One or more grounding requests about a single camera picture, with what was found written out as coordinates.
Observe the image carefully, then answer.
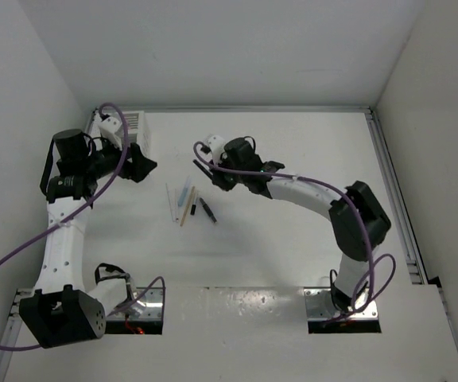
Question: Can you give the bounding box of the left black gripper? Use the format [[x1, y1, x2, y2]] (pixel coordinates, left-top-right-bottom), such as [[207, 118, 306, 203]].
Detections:
[[82, 134, 156, 182]]

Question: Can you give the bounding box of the dark green gold-tipped pen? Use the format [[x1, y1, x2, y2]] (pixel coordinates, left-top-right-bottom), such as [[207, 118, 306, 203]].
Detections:
[[192, 159, 212, 181]]

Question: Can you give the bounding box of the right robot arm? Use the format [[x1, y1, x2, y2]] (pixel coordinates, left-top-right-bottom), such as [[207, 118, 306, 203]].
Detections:
[[194, 135, 391, 322]]

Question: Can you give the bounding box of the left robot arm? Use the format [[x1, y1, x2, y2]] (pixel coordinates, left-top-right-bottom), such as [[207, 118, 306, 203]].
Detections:
[[19, 129, 157, 349]]

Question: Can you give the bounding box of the gold makeup pencil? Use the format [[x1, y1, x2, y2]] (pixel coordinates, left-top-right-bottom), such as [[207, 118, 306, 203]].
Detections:
[[180, 186, 196, 227]]

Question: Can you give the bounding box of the light blue makeup stick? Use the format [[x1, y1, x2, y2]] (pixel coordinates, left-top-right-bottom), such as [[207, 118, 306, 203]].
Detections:
[[178, 175, 191, 207]]

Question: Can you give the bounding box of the white slatted organizer box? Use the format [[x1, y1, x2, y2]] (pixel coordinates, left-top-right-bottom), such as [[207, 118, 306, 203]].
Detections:
[[123, 110, 151, 157]]

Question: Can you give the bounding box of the black concealer stick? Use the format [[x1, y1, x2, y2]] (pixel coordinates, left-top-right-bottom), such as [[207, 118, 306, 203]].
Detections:
[[199, 197, 218, 224]]

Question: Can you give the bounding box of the clear tube black cap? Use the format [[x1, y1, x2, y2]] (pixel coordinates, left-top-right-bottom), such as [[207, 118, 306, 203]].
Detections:
[[190, 191, 199, 216]]

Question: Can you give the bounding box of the thin white stick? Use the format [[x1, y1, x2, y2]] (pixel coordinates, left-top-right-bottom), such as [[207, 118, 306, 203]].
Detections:
[[165, 184, 177, 223]]

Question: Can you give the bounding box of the thin white applicator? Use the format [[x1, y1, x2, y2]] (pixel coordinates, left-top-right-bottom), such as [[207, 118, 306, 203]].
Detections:
[[174, 189, 180, 223]]

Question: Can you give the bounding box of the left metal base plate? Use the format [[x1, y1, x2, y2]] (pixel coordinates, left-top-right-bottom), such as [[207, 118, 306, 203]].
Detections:
[[107, 288, 163, 324]]

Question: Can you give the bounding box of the metal base plate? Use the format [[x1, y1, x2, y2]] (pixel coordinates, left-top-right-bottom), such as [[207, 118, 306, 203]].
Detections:
[[303, 287, 378, 322], [107, 288, 163, 324]]

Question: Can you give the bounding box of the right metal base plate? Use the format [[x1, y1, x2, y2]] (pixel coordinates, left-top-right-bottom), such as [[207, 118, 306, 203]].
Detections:
[[303, 287, 378, 322]]

